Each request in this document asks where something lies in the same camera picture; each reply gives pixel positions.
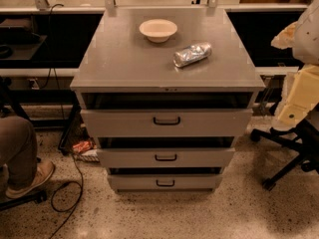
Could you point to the grey bottom drawer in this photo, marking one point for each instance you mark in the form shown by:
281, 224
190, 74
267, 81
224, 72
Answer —
164, 182

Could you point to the grey drawer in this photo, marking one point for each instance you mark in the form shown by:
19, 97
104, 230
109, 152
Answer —
164, 182
166, 123
165, 157

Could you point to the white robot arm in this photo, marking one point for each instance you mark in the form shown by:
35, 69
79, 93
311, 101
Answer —
300, 93

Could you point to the grey metal drawer cabinet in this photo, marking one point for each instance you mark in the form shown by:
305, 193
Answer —
123, 70

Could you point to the grey top drawer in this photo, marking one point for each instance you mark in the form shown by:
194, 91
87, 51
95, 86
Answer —
166, 123

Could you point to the grey middle drawer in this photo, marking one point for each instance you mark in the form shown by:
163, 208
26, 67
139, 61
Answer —
165, 157

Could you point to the crushed silver can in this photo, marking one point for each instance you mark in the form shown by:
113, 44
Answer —
192, 54

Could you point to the white paper bowl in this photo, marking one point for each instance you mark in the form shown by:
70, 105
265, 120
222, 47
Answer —
158, 30

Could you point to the orange snack packet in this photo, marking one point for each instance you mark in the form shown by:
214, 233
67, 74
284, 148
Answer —
82, 146

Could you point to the tan shoe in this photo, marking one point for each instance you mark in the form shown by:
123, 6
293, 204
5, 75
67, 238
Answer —
43, 173

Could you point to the person leg brown trousers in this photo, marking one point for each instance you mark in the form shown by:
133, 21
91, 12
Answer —
18, 150

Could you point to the black office chair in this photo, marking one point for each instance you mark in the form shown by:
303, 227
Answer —
304, 139

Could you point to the black chair base left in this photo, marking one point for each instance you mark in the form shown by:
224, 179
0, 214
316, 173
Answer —
38, 197

